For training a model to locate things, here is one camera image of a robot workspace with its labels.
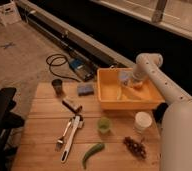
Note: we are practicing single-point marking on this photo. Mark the dark small block tool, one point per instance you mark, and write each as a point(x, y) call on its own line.
point(71, 105)

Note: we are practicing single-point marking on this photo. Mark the orange fruit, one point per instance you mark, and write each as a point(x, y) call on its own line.
point(137, 85)

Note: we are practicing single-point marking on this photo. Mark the green chili pepper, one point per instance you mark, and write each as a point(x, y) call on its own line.
point(94, 149)

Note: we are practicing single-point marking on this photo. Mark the blue sponge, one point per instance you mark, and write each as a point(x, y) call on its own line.
point(86, 89)

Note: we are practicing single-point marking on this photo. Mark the white cardboard box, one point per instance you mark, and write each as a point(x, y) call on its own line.
point(9, 13)

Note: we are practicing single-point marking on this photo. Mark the blue power device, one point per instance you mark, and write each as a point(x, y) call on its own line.
point(81, 70)

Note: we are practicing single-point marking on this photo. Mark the dark metal cup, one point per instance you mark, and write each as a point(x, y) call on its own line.
point(57, 85)

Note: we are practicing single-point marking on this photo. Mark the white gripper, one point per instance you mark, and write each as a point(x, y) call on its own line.
point(136, 76)

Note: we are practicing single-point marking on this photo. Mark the dark grape bunch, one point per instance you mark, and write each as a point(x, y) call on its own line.
point(136, 148)

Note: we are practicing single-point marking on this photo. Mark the yellow plastic tray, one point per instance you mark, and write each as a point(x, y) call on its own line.
point(113, 95)

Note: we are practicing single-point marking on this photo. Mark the small green cup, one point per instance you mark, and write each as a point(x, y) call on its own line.
point(103, 125)

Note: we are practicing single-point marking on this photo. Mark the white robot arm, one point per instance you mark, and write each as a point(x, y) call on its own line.
point(176, 135)

